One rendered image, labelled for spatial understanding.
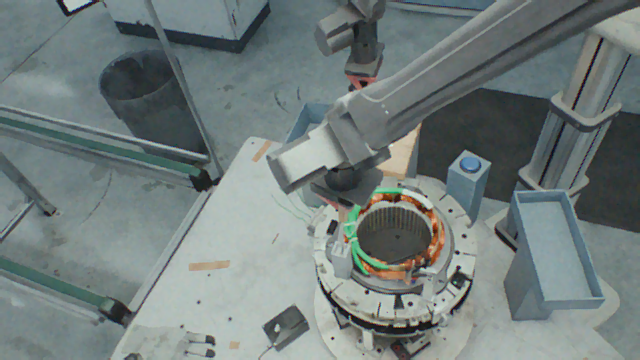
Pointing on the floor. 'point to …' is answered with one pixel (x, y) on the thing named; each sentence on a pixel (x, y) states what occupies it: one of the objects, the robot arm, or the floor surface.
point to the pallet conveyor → (34, 285)
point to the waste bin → (167, 127)
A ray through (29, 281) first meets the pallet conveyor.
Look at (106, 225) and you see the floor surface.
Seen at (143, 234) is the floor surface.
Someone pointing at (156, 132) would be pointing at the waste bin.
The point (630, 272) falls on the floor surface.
